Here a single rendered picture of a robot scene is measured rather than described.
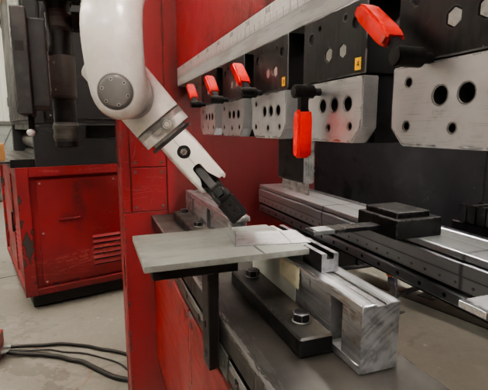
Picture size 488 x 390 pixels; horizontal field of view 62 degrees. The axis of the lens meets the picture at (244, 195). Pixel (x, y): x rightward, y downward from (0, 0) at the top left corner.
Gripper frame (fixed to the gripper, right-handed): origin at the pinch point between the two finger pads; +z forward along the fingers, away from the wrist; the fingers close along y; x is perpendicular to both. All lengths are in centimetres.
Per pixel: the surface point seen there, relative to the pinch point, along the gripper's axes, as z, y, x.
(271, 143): 13, 92, -28
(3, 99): -219, 652, 166
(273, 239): 9.1, -1.2, -1.9
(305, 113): -6.6, -14.9, -15.7
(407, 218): 24.4, 1.4, -23.9
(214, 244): 2.7, -2.0, 6.2
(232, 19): -25.6, 23.7, -26.4
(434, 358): 159, 110, -29
